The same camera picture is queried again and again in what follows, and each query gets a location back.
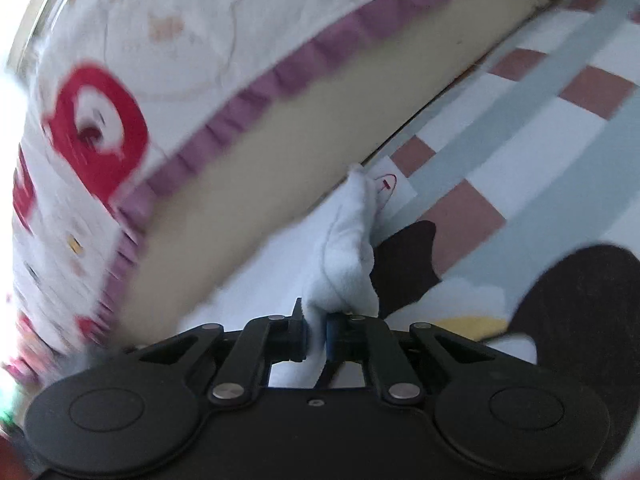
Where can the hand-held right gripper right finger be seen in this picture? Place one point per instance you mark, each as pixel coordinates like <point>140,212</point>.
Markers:
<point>337,340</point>

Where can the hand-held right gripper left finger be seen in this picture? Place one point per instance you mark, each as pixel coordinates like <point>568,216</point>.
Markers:
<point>299,340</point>

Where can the white shirt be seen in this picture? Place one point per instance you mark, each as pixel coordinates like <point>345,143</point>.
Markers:
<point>345,245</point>

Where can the beige mattress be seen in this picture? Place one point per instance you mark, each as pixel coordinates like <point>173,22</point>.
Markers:
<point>300,160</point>

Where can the checkered cartoon mat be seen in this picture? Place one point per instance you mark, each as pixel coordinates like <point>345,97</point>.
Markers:
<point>550,160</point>

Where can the printed white quilt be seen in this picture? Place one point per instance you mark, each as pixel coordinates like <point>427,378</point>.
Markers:
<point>175,35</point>

